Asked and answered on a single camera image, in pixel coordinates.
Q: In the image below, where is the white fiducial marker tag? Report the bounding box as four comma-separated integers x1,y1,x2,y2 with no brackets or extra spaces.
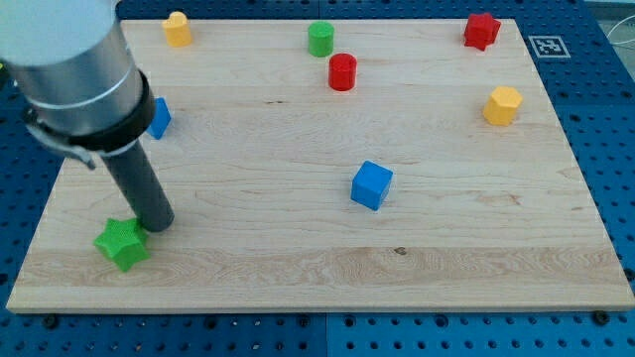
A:
528,35,571,59

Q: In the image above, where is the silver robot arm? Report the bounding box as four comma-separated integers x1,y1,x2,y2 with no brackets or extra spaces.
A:
1,0,155,168

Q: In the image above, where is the blue cube block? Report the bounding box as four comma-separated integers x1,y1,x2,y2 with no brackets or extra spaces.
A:
350,161,393,211

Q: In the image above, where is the red cylinder block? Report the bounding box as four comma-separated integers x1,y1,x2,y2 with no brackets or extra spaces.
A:
328,53,357,91

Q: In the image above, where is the blue block behind arm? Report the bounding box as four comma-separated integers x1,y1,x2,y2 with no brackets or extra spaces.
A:
146,97,172,140

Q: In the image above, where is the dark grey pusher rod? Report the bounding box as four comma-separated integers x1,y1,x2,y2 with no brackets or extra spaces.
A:
101,141,175,232

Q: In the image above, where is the white cable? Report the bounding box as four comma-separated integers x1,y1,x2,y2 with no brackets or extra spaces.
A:
605,13,635,50

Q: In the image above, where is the green cylinder block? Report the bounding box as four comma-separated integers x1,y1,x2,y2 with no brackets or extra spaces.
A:
308,21,334,58

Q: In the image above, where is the green star block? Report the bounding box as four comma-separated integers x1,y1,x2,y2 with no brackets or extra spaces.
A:
93,218,150,272

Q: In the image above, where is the yellow hexagon block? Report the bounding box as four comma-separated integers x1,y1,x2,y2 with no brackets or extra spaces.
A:
482,86,523,126

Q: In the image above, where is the wooden board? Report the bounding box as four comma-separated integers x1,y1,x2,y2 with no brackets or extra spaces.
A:
7,19,634,314

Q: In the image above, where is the yellow heart block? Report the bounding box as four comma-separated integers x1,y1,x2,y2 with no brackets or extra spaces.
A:
162,11,192,48

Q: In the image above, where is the red star block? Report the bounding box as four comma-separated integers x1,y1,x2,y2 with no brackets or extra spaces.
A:
463,13,501,52

